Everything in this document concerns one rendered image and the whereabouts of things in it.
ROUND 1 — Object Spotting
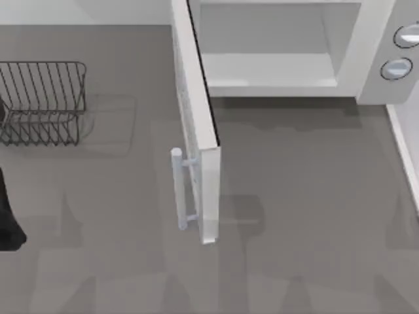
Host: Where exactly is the white microwave door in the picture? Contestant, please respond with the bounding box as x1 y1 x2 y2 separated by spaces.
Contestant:
170 0 222 246

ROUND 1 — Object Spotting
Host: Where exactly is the pale microwave oven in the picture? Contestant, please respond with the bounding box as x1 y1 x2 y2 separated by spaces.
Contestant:
187 0 419 105

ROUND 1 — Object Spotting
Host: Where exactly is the grey microwave knob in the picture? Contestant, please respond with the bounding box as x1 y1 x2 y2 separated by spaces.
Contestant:
380 57 414 80
392 22 419 49

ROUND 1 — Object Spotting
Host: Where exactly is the pale grey door handle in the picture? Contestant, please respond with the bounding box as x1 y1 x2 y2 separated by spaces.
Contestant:
170 147 199 231

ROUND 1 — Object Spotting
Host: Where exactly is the dark wire basket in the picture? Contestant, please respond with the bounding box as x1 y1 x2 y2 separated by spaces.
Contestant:
0 61 88 147

